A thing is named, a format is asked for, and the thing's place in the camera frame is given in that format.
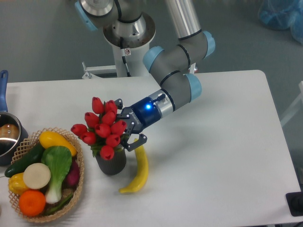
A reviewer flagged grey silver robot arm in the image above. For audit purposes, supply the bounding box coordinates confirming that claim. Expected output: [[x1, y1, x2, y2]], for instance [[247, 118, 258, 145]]
[[75, 0, 215, 151]]

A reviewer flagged green toy bok choy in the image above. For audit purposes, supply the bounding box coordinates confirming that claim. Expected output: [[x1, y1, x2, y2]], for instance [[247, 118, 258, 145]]
[[41, 146, 72, 204]]

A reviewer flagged yellow toy squash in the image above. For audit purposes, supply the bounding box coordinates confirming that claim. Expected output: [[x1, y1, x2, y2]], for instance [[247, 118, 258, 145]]
[[39, 131, 77, 157]]

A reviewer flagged white metal frame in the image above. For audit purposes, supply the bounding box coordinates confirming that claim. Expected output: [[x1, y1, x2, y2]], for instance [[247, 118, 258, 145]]
[[280, 81, 303, 127]]

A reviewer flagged yellow toy bell pepper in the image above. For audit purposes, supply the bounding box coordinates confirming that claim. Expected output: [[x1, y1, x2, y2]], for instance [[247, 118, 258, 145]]
[[9, 173, 29, 195]]

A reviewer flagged purple toy sweet potato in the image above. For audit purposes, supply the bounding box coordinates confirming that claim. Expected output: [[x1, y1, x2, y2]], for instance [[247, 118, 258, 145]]
[[65, 159, 80, 186]]

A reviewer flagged green toy chili pepper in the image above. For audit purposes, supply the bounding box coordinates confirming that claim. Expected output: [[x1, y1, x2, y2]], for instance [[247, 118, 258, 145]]
[[44, 193, 73, 216]]

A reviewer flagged orange toy tangerine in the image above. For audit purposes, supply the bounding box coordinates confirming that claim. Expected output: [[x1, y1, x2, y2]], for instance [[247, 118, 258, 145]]
[[18, 190, 46, 217]]

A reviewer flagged woven wicker basket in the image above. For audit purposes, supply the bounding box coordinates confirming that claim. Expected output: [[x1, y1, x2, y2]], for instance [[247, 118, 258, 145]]
[[9, 127, 85, 223]]

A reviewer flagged dark grey ribbed vase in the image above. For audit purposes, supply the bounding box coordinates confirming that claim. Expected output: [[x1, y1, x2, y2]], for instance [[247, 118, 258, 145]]
[[95, 145, 126, 175]]

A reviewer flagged dark green toy cucumber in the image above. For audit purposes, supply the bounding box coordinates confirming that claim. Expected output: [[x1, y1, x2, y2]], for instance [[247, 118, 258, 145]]
[[4, 142, 45, 178]]

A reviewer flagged yellow toy banana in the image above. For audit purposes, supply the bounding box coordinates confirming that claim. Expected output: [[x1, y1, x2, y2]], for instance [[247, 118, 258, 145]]
[[118, 145, 149, 194]]

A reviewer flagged round white radish slice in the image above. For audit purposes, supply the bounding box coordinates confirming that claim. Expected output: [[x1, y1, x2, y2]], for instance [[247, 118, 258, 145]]
[[23, 163, 51, 190]]

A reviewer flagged black device at table edge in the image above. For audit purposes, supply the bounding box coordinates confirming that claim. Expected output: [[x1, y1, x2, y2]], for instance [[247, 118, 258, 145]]
[[285, 192, 303, 217]]

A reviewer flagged blue saucepan with handle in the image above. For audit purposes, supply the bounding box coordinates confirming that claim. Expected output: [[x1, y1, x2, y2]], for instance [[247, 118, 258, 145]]
[[0, 70, 28, 166]]

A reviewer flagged blue plastic bag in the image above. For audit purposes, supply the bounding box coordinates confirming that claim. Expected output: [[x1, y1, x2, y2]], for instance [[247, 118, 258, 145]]
[[258, 0, 303, 44]]

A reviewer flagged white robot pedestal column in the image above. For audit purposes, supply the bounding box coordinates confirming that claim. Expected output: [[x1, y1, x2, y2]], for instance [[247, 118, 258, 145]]
[[81, 12, 157, 80]]

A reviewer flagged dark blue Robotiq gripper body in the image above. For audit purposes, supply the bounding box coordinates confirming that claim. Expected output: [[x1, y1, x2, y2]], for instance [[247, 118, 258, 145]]
[[116, 96, 163, 135]]

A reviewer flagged red tulip bouquet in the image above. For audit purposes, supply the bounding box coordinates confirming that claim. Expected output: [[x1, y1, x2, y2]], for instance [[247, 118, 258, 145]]
[[71, 97, 127, 161]]

